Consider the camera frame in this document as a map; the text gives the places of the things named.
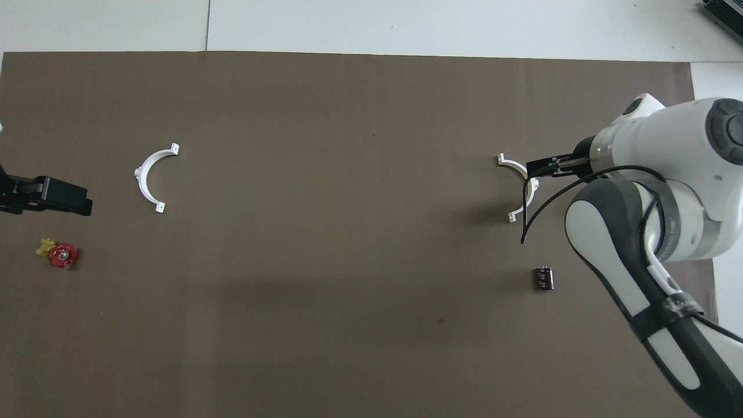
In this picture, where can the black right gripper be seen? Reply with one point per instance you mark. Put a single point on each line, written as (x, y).
(572, 164)

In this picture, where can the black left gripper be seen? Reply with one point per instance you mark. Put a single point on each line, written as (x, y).
(23, 194)

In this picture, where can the white half pipe clamp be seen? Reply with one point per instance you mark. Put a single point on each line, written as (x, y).
(141, 181)
(512, 165)

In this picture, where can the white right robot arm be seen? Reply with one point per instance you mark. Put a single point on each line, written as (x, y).
(667, 162)

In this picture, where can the black cylindrical capacitor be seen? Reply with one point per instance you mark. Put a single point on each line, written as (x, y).
(544, 278)

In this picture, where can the grey ribbed metal device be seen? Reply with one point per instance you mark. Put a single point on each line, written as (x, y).
(725, 11)

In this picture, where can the brown paper table mat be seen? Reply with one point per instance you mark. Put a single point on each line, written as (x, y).
(290, 348)

